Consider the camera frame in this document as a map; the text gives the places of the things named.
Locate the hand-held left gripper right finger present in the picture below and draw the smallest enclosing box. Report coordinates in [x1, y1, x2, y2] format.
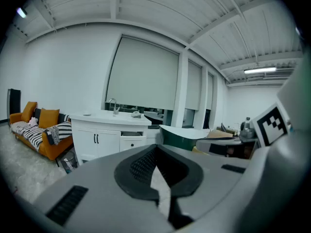
[155, 144, 251, 230]

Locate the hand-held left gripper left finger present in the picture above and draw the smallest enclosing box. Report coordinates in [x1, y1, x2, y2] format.
[33, 144, 176, 233]

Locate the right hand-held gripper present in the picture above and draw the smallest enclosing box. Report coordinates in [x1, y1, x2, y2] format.
[195, 54, 311, 159]

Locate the large cardboard box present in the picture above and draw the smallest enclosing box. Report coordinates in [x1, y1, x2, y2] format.
[191, 145, 210, 155]

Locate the green and white bathtub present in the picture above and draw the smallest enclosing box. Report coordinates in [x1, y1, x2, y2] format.
[159, 124, 212, 152]

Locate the grey metal kettle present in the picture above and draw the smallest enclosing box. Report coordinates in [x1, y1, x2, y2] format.
[240, 117, 256, 138]

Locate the black mesh waste basket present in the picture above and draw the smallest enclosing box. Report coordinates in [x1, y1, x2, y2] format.
[60, 150, 78, 174]

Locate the narrow grey roller blind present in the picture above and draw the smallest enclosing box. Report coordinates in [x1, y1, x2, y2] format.
[206, 73, 214, 111]
[184, 60, 203, 111]

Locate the black bathtub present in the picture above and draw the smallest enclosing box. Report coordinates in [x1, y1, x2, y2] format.
[143, 111, 165, 125]

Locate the white vanity cabinet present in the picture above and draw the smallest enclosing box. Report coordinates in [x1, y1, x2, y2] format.
[70, 120, 149, 166]

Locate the orange sofa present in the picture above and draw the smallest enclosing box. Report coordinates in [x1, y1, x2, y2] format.
[9, 100, 75, 167]

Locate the striped throw with grey fringe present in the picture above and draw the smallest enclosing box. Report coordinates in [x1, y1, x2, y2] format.
[43, 121, 73, 146]

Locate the white ceramic sink top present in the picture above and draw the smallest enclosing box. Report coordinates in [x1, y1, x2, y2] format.
[69, 110, 153, 126]

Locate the striped cushion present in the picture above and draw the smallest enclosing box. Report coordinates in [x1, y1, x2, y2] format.
[57, 113, 71, 124]

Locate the wide grey roller blind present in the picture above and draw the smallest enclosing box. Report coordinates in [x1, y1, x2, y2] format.
[105, 35, 180, 111]

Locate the ceiling tube light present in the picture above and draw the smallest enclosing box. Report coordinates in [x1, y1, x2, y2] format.
[243, 67, 277, 74]

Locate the orange cushion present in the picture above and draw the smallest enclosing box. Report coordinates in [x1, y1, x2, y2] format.
[21, 101, 38, 123]
[38, 107, 60, 129]

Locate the black white striped blanket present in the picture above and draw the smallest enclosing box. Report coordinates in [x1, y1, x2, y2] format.
[10, 120, 47, 151]

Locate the black tall cabinet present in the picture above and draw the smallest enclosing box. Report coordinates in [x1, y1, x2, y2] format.
[7, 88, 22, 125]

